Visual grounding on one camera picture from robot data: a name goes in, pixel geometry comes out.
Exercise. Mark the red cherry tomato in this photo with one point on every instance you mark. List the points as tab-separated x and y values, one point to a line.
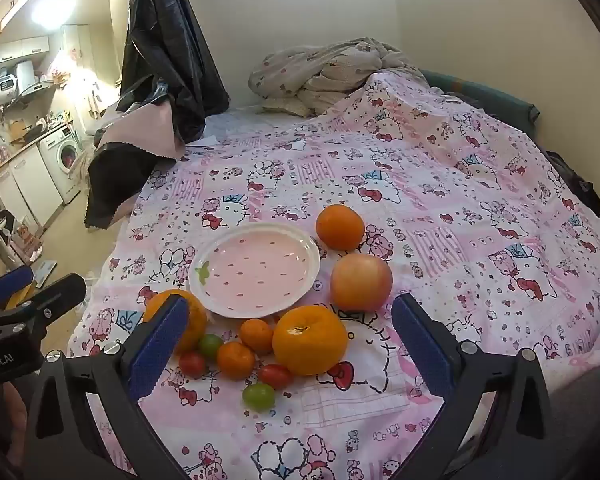
276	376
192	364

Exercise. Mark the grey bathroom scale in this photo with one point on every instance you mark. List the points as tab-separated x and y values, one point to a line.
43	271

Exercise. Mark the white water heater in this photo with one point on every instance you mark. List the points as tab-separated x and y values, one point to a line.
0	87

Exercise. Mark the ceiling light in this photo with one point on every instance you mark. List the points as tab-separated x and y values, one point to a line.
52	7

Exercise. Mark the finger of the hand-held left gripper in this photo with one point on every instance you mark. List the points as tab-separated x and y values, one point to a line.
60	295
7	282

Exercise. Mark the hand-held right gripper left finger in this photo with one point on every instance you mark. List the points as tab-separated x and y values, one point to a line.
160	345

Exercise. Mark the large orange with navel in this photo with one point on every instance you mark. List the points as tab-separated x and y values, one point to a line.
310	342

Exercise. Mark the stack of small boxes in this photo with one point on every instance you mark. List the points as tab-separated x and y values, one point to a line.
26	241

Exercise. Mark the pink cartoon printed blanket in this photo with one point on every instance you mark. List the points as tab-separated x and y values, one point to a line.
430	185

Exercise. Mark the round smooth orange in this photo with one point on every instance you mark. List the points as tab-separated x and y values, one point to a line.
340	227

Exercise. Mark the pink strawberry print plate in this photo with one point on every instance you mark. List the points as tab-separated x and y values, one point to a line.
260	270

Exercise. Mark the pink cloth with zigzag edge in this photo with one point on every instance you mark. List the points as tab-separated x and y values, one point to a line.
145	130

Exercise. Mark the white washing machine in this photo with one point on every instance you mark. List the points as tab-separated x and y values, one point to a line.
62	160

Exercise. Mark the white wall cabinet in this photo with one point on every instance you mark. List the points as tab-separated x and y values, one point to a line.
36	46

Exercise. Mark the green cherry tomato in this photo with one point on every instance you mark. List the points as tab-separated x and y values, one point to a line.
211	346
258	395

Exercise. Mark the dark cloth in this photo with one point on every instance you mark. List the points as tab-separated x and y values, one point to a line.
575	185

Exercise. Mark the black cloth with zigzag edge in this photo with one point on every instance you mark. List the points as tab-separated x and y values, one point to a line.
115	180

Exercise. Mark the crumpled beige printed quilt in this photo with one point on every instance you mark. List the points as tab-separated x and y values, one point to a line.
330	70

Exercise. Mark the teal bed frame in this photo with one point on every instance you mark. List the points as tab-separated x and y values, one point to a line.
505	100

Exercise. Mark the small mandarin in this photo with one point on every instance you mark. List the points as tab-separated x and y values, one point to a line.
256	335
235	360

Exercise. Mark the white floor cabinet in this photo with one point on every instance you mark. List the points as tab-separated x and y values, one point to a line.
25	185

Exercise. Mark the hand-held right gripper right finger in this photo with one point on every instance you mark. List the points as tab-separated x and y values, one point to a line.
422	345

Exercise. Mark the red yellow apple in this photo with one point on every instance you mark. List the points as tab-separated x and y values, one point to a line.
361	282

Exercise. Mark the white paper sheet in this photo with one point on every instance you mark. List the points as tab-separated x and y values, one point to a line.
201	141

